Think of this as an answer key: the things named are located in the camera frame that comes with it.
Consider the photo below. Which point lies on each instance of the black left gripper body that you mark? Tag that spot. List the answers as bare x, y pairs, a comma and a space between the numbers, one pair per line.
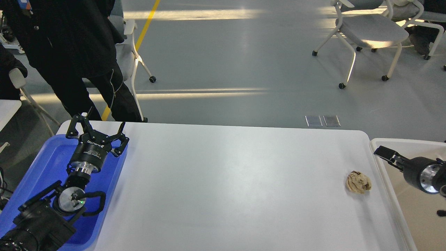
91, 152

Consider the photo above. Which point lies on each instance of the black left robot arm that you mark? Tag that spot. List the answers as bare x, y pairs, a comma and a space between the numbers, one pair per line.
64, 196

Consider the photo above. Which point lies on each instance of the white grey chair left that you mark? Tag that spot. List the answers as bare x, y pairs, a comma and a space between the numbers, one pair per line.
129, 52

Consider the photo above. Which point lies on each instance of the left metal floor plate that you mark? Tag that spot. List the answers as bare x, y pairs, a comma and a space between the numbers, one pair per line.
313, 121

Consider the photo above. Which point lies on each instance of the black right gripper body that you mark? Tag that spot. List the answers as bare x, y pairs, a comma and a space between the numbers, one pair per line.
425, 174

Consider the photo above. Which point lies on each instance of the person in black clothes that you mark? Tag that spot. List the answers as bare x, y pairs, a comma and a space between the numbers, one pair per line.
67, 41

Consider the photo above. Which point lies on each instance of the blue plastic tray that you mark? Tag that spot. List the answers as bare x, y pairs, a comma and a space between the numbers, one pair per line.
50, 166

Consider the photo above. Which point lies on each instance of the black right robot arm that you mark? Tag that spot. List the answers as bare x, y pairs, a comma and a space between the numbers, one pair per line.
443, 190

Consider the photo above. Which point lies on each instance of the brown paper ball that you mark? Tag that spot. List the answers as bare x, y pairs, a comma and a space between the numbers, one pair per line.
358, 182

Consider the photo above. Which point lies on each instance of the white grey chair right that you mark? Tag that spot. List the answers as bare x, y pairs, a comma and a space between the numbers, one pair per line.
365, 30

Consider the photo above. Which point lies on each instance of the white side table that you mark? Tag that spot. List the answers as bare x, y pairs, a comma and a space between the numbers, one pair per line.
8, 108

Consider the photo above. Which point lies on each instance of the white grey chair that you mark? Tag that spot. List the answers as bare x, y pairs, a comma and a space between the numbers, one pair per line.
365, 30
129, 52

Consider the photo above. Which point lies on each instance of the white chair far right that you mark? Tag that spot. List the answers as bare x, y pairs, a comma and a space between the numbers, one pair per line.
413, 14

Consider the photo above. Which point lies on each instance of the right metal floor plate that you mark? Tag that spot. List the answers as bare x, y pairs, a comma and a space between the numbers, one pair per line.
331, 121

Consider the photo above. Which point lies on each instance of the white plastic bin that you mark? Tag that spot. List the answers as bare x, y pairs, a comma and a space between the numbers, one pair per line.
418, 208

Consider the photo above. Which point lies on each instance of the metal floor plate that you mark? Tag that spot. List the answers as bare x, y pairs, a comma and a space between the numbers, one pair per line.
331, 121
313, 121

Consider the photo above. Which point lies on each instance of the seated person in black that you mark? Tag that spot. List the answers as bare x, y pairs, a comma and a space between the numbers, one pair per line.
420, 36

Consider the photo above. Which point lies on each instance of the white chair far left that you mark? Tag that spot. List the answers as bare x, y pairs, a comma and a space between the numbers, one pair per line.
13, 75

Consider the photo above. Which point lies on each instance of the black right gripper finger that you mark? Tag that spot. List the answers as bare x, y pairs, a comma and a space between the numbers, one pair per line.
391, 156

